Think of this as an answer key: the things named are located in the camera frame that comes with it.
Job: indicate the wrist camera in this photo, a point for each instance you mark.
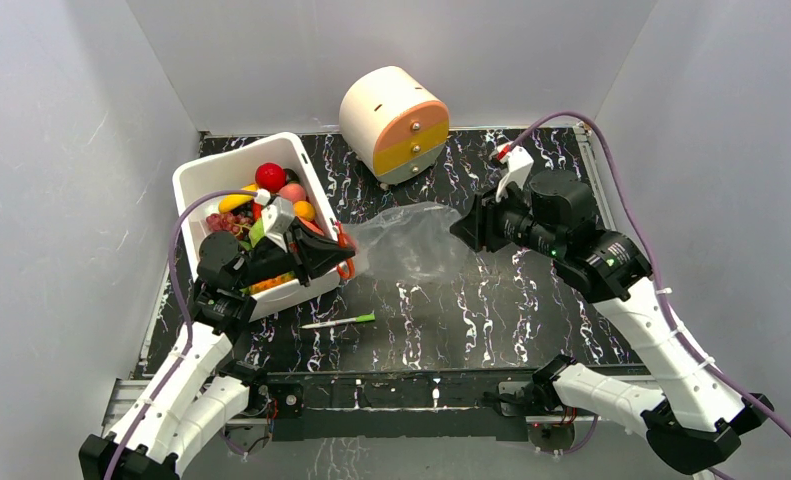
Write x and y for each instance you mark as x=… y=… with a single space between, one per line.
x=277 y=218
x=517 y=163

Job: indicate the clear zip top bag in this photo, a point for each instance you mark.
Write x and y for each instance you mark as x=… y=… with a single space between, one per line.
x=410 y=244

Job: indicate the dark toy grapes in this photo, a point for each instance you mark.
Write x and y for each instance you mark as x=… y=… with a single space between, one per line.
x=245 y=210

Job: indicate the yellow toy banana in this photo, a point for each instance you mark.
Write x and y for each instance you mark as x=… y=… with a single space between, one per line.
x=234 y=201

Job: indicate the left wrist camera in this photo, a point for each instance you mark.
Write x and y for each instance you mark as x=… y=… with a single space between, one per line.
x=277 y=218

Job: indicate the green toy cabbage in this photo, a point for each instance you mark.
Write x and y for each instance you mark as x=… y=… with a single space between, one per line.
x=256 y=233

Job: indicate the red toy apple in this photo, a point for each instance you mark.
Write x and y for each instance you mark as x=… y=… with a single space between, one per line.
x=271 y=177

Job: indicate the toy peach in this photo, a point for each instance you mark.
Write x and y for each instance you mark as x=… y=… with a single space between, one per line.
x=294 y=192

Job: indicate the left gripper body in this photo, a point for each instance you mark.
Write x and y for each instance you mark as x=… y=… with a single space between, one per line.
x=268 y=261

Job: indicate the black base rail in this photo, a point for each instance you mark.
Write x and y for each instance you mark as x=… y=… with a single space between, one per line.
x=457 y=403

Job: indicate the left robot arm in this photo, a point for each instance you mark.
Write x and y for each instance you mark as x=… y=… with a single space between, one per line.
x=192 y=396

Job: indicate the toy orange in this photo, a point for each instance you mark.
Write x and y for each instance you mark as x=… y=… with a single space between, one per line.
x=304 y=210

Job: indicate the round mini drawer cabinet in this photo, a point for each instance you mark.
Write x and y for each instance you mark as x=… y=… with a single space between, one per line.
x=393 y=124

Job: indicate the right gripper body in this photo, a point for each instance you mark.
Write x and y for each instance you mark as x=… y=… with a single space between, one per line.
x=491 y=222

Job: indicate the purple toy grapes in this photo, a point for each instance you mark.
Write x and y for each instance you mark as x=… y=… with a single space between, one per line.
x=238 y=225

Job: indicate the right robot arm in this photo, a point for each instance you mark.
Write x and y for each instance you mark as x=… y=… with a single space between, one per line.
x=691 y=420

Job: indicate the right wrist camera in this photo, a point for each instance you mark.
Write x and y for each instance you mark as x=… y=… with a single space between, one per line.
x=517 y=163

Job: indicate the toy pineapple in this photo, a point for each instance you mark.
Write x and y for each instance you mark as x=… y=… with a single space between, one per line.
x=271 y=283

